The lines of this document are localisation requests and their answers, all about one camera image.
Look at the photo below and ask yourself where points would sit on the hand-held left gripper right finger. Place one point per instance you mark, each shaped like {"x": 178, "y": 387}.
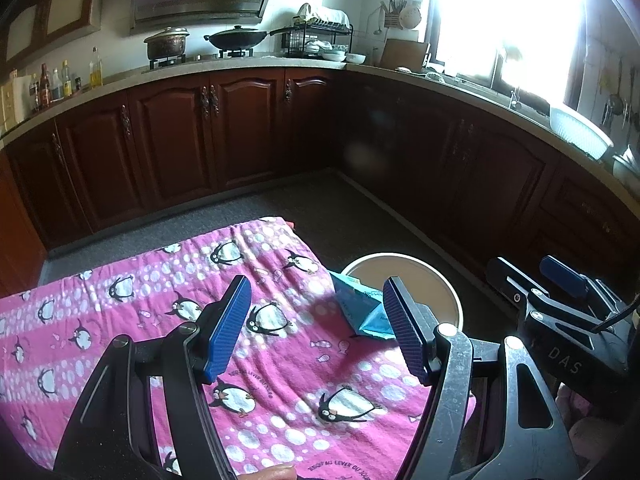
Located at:
{"x": 407, "y": 330}

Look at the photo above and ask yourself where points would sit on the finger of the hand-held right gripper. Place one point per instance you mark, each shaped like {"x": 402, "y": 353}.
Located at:
{"x": 510, "y": 280}
{"x": 565, "y": 271}

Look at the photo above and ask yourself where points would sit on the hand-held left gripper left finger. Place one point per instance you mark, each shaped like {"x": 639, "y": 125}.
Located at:
{"x": 230, "y": 330}

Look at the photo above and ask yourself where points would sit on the white plastic bucket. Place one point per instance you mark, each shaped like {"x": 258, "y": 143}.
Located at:
{"x": 435, "y": 285}

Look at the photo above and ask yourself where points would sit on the blue wet wipe packet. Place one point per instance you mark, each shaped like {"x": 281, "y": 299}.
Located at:
{"x": 360, "y": 305}

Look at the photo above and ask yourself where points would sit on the person's right hand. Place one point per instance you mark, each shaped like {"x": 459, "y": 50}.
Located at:
{"x": 595, "y": 435}

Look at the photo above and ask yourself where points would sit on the person's left hand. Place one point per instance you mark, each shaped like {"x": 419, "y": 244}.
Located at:
{"x": 270, "y": 472}

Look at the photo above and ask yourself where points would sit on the pink penguin print blanket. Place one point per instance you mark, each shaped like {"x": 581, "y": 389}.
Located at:
{"x": 300, "y": 360}

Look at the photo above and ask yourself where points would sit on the white plastic colander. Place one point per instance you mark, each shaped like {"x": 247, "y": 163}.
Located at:
{"x": 580, "y": 132}

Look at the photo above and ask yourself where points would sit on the hanging kitchen utensils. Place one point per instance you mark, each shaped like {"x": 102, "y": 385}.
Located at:
{"x": 617, "y": 105}

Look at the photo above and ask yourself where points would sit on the sink faucet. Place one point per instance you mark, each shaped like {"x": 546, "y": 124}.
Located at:
{"x": 515, "y": 95}

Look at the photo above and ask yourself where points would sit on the dark wooden base cabinets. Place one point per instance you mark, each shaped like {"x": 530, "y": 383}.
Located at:
{"x": 250, "y": 125}

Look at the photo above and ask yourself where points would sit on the wooden cutting board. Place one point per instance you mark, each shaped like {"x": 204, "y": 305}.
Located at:
{"x": 405, "y": 56}

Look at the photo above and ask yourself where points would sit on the bright window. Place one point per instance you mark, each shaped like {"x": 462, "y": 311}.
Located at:
{"x": 510, "y": 20}

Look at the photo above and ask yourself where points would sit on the white bowl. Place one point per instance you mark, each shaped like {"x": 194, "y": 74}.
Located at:
{"x": 332, "y": 56}
{"x": 355, "y": 58}

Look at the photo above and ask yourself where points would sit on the gas stove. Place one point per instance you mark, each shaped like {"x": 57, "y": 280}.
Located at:
{"x": 200, "y": 59}

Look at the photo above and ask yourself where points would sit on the yellow oil bottle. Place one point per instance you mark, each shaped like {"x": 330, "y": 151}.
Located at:
{"x": 95, "y": 72}

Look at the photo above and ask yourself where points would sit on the lidded cooking pot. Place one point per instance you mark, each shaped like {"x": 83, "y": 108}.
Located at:
{"x": 167, "y": 45}

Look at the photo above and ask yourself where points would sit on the black wok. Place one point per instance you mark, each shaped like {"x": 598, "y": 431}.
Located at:
{"x": 237, "y": 37}

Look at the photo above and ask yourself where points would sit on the yellow cap bottle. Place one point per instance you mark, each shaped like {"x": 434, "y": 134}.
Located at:
{"x": 66, "y": 82}

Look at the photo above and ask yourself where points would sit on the clear glass bottle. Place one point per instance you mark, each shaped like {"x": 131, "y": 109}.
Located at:
{"x": 57, "y": 87}

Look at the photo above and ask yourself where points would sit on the dark sauce bottle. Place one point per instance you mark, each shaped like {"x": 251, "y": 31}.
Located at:
{"x": 45, "y": 90}

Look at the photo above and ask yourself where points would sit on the black dish rack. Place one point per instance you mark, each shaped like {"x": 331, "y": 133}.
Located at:
{"x": 320, "y": 30}

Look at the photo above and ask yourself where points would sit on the cream microwave oven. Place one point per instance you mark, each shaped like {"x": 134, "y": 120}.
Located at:
{"x": 12, "y": 105}

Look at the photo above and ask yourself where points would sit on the glass door upper cabinets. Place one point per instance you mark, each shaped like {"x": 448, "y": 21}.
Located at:
{"x": 60, "y": 10}

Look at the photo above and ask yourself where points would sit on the wall utensil holder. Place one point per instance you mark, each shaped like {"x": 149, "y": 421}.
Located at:
{"x": 400, "y": 15}

